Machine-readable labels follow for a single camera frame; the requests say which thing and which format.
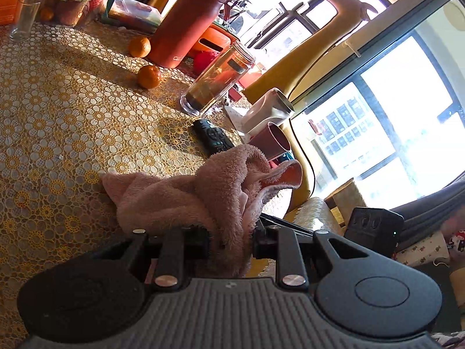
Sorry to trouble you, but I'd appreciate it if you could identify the white ceramic mug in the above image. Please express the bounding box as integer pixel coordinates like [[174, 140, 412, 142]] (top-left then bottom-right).
[[238, 88, 296, 136]]

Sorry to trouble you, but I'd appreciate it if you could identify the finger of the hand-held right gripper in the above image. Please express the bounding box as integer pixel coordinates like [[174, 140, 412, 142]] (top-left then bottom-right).
[[259, 213, 317, 235]]

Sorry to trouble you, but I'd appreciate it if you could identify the clear glass tea tumbler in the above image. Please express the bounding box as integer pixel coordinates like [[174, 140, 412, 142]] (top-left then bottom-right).
[[180, 40, 256, 116]]

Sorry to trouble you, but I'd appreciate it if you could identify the red thermos bottle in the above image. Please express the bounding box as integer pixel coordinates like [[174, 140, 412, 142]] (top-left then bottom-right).
[[147, 0, 237, 69]]

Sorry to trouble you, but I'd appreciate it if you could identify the red round fruit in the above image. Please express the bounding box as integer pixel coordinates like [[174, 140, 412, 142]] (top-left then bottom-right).
[[192, 50, 220, 75]]

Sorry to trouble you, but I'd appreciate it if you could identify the maroon cup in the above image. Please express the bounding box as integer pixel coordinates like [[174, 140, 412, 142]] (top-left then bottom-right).
[[249, 121, 292, 161]]

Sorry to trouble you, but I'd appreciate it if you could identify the printed cloth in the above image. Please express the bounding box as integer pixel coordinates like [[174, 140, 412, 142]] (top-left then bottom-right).
[[396, 231, 453, 268]]

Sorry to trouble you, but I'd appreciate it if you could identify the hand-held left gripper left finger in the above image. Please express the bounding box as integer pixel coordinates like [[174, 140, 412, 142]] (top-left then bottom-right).
[[120, 227, 210, 292]]

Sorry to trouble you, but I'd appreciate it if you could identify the pink fluffy towel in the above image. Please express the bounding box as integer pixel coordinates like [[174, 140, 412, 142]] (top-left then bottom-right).
[[101, 144, 303, 279]]

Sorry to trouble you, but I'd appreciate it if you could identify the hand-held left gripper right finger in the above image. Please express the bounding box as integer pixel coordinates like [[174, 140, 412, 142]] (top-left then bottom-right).
[[253, 226, 368, 292]]

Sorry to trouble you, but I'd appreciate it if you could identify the yellow chair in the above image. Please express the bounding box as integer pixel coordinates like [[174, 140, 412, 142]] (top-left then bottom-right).
[[243, 0, 378, 226]]

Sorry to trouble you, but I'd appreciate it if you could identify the clear plastic food container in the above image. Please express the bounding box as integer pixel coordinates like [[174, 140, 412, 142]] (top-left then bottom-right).
[[108, 0, 163, 31]]

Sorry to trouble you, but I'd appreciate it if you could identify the cardboard box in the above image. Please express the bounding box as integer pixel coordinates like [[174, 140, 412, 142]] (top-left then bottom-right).
[[324, 177, 368, 226]]

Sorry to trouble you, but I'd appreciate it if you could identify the orange plastic basket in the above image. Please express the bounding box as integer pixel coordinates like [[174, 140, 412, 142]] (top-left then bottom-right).
[[191, 22, 242, 56]]

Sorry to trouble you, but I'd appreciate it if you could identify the black remote control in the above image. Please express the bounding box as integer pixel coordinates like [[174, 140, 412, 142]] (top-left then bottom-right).
[[192, 118, 235, 155]]

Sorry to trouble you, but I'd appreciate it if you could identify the clear drinking glass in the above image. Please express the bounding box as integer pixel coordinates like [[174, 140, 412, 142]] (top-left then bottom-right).
[[10, 0, 41, 42]]

